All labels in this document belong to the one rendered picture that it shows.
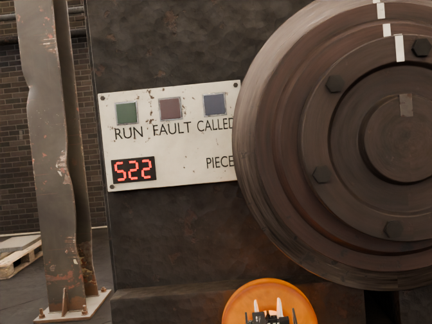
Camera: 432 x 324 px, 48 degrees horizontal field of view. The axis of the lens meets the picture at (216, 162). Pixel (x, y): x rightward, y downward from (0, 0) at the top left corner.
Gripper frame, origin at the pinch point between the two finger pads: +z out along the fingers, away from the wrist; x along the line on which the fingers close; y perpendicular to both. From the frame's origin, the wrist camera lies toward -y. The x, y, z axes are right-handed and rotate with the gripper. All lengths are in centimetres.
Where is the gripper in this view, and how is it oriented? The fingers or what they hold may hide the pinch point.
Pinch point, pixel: (267, 315)
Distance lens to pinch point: 84.2
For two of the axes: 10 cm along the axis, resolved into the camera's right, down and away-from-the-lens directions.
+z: 0.1, -3.1, 9.5
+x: -9.9, 1.0, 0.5
